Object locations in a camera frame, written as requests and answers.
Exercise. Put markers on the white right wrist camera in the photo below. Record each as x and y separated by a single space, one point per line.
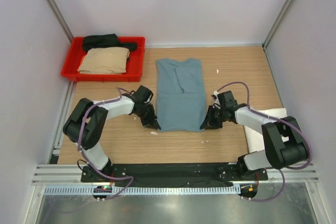
215 96

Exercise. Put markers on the white folded t-shirt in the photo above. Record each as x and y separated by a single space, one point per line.
282 140

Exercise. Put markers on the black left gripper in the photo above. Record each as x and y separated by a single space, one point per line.
151 121

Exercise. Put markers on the beige folded t-shirt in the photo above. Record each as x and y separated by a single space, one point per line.
111 60

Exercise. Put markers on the slotted cable duct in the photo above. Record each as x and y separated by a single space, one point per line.
136 191

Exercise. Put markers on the blue t-shirt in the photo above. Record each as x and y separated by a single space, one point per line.
180 95

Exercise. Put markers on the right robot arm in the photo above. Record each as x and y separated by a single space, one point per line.
227 100

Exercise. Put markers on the red plastic bin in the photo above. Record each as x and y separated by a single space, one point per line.
134 66

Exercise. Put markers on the black t-shirt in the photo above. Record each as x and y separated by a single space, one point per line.
106 41

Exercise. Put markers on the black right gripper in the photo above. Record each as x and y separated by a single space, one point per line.
209 123

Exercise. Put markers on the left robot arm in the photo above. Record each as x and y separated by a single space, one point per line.
86 122

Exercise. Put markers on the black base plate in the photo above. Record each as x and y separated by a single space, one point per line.
177 175

